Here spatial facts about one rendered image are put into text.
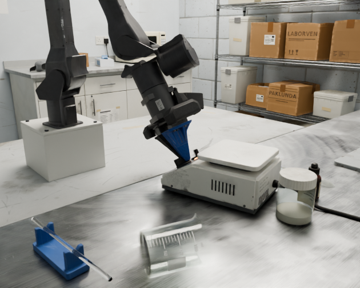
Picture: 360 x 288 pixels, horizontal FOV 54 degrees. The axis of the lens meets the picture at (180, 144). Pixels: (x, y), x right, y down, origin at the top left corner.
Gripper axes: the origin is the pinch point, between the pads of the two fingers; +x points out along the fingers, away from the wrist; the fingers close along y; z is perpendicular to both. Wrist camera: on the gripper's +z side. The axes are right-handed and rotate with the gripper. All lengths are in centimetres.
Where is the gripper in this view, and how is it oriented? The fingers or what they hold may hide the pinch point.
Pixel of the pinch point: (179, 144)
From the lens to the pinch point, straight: 70.2
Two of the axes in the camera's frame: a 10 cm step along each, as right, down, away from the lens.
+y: -3.6, 1.6, 9.2
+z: 8.3, -3.9, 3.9
